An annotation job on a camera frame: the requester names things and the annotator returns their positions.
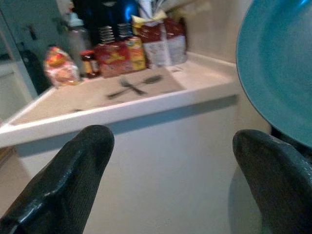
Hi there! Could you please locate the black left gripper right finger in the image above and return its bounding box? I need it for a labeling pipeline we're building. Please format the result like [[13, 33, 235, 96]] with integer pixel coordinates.
[[232, 129, 312, 234]]

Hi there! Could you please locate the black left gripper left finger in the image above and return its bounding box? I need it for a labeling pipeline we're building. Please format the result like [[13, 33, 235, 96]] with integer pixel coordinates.
[[0, 124, 115, 234]]

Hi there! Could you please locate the teal round plate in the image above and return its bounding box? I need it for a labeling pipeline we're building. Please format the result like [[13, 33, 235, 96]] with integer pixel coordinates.
[[235, 0, 312, 148]]

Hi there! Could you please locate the beige placemat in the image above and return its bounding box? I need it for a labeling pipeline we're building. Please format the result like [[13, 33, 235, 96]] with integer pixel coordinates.
[[11, 66, 188, 126]]

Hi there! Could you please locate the black knife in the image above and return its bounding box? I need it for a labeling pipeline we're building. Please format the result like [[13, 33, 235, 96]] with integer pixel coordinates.
[[106, 82, 144, 100]]

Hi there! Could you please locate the clear bag of bread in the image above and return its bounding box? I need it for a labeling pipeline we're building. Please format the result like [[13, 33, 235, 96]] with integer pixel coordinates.
[[43, 46, 81, 88]]

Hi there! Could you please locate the black fork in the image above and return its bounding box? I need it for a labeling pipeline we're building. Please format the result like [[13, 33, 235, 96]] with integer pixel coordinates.
[[119, 77, 147, 96]]

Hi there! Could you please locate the red-lidded sauce jar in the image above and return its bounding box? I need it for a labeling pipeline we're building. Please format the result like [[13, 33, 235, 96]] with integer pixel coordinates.
[[79, 50, 101, 79]]

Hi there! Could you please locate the black spoon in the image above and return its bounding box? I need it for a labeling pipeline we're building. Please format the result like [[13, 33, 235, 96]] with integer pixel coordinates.
[[143, 75, 162, 85]]

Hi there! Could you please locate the red and yellow snack box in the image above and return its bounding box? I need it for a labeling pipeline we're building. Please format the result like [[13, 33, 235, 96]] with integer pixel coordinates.
[[94, 36, 148, 78]]

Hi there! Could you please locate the grey water bottle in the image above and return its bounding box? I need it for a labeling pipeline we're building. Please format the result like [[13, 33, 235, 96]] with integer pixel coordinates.
[[65, 12, 91, 77]]

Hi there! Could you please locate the red and white paper bag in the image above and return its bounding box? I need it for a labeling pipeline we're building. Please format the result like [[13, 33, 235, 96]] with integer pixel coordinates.
[[163, 17, 188, 66], [132, 15, 172, 69]]

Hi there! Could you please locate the black coffee machine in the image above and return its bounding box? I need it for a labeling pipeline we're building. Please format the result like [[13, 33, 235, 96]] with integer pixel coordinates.
[[72, 0, 142, 46]]

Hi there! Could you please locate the yellow packet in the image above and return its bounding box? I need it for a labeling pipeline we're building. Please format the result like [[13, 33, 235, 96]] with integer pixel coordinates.
[[131, 10, 168, 28]]

